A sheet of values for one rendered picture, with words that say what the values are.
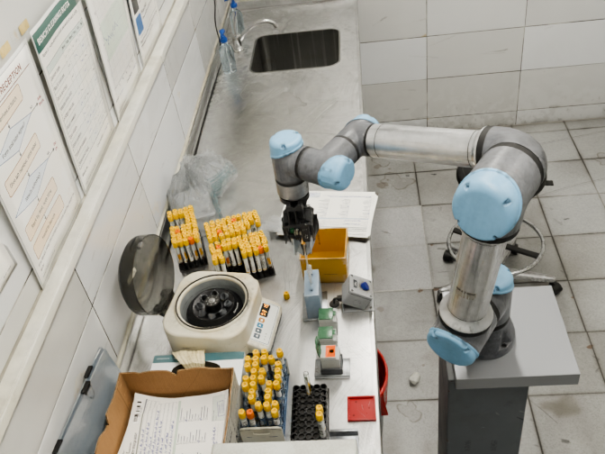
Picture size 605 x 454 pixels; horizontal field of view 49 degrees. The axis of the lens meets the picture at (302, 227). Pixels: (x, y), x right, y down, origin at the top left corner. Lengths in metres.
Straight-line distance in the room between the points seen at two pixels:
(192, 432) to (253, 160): 1.18
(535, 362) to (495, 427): 0.27
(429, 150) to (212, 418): 0.80
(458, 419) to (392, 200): 1.95
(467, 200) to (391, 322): 1.85
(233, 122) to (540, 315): 1.49
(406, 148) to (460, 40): 2.51
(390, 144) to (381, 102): 2.58
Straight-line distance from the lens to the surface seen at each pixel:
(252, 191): 2.36
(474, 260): 1.33
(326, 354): 1.70
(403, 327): 2.99
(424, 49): 3.89
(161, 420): 1.69
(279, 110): 2.79
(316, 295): 1.80
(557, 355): 1.76
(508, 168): 1.22
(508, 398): 1.83
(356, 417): 1.67
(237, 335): 1.74
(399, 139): 1.44
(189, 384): 1.69
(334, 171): 1.40
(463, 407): 1.84
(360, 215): 2.16
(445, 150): 1.38
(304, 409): 1.67
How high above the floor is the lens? 2.27
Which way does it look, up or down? 40 degrees down
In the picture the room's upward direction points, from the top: 9 degrees counter-clockwise
